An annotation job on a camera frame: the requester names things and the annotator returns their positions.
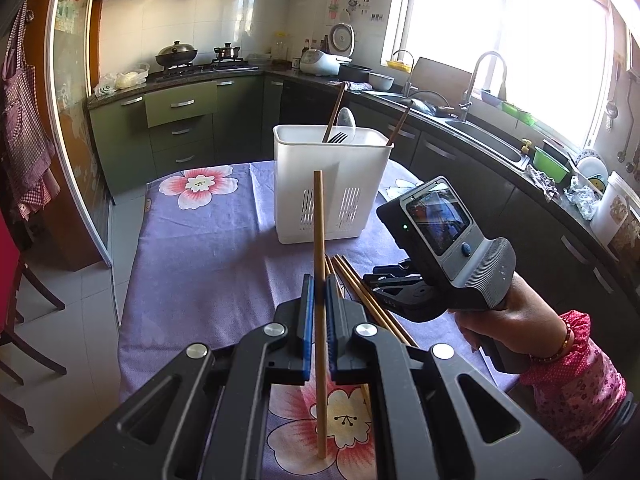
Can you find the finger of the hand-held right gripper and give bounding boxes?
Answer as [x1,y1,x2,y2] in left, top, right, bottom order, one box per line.
[361,272,426,308]
[371,258,413,277]

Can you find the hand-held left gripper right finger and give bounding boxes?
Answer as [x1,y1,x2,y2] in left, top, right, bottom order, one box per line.
[325,275,586,480]

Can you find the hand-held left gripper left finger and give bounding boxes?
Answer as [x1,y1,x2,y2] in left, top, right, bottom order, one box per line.
[52,272,317,480]

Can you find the row of wooden chopsticks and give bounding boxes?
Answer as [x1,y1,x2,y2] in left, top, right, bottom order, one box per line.
[325,254,420,348]

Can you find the wooden chopstick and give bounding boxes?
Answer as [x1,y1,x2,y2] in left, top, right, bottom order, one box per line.
[312,170,328,460]
[386,100,413,147]
[321,82,347,143]

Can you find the white plastic utensil holder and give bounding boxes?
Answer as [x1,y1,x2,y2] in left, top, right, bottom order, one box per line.
[272,124,395,245]

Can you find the clear-handled spoon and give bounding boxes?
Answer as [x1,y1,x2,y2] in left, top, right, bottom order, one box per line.
[336,107,357,143]

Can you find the person's right forearm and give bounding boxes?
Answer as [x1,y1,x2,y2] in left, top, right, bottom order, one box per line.
[520,310,628,443]

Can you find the person's right hand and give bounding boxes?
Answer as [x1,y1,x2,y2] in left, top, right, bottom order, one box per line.
[447,275,573,368]

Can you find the green sink base cabinets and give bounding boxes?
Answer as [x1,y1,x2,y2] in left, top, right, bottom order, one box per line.
[262,77,640,321]

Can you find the purple floral tablecloth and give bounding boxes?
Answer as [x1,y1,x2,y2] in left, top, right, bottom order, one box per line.
[117,160,521,480]

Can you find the patterned crumpled cloth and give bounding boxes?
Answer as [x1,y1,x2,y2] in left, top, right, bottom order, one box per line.
[525,165,561,201]

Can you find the stainless double sink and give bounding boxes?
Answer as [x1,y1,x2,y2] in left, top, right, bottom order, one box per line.
[370,90,531,168]

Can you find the green plastic basin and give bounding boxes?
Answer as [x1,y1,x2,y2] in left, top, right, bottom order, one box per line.
[532,146,572,186]

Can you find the crumpled foil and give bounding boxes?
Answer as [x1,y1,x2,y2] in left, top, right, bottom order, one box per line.
[565,175,601,221]

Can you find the white storage container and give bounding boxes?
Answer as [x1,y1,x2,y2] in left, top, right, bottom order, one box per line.
[590,172,631,246]

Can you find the white plate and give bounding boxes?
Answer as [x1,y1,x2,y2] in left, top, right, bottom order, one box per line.
[575,149,608,191]

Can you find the small green sill basket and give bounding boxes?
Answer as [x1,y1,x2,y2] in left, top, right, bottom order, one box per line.
[501,101,537,126]

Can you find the wooden cutting board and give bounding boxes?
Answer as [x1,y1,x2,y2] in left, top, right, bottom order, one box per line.
[410,56,473,101]

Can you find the steel kitchen faucet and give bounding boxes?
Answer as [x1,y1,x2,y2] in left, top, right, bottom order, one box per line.
[457,51,508,122]

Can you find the black inner pot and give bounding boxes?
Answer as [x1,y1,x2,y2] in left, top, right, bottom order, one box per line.
[339,63,373,83]

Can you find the yellow basket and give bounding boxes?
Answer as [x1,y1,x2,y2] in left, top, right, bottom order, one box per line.
[386,50,415,72]

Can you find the hanging metal ladle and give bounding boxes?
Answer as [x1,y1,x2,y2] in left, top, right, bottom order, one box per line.
[602,67,618,131]

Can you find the white rice cooker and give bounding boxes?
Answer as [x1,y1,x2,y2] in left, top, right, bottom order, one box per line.
[299,22,357,77]

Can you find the dark sauce bottles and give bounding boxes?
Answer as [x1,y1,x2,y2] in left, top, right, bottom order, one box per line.
[301,35,331,58]

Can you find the kitchen window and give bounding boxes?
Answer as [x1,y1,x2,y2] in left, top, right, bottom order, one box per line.
[400,0,621,148]

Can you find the yellowish oil bottle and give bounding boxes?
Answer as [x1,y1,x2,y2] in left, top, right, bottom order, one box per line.
[271,30,291,63]

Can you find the green base cabinets with drawers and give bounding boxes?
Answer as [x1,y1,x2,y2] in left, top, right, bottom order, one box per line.
[89,76,281,193]

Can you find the black gas stove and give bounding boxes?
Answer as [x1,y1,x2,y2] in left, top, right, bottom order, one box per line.
[154,60,261,78]

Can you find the black lidded wok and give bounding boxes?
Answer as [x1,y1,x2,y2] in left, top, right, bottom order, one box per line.
[155,40,198,68]

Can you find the white plastic bag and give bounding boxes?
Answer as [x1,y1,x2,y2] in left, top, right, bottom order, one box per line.
[95,62,151,98]

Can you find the red wooden chair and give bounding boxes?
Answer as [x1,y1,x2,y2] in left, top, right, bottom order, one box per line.
[0,210,68,433]

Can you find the sliding glass door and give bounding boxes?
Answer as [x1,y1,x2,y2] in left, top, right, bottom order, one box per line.
[45,0,113,266]

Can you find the checkered apron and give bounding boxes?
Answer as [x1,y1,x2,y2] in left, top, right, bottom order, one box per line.
[0,2,61,221]

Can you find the beaded bracelet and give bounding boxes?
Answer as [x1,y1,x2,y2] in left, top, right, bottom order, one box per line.
[530,317,573,363]

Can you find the wooden door frame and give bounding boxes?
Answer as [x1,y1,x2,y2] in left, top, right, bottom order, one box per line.
[22,0,108,271]

